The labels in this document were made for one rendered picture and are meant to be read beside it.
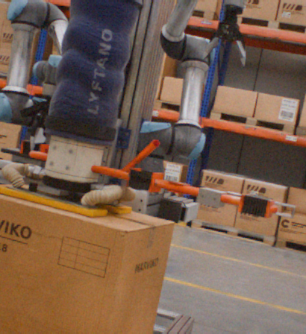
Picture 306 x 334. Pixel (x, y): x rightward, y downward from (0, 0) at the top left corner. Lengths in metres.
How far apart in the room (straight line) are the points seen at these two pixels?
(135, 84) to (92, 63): 0.87
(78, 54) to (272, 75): 8.69
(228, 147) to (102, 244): 8.79
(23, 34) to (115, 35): 0.83
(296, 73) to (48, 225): 8.89
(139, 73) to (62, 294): 1.24
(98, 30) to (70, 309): 0.82
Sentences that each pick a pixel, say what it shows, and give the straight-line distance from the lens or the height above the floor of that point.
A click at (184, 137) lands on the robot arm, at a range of 2.56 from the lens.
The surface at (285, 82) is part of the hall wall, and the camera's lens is 10.49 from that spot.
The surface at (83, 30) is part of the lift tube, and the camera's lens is 1.93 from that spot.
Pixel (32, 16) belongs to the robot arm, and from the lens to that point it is 2.72.
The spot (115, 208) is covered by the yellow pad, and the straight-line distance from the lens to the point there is 2.00.
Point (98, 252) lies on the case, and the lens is 1.76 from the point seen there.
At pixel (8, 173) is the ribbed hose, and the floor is 1.01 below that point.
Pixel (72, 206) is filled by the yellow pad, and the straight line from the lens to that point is 1.86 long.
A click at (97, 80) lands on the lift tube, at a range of 1.91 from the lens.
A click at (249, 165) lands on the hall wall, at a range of 10.44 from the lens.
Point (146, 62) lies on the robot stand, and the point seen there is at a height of 1.51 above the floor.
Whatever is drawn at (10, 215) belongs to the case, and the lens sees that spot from 1.90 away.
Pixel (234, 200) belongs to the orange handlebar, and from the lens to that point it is 1.80.
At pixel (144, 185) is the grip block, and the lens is 1.86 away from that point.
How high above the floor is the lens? 1.21
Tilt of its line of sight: 3 degrees down
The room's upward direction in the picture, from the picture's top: 11 degrees clockwise
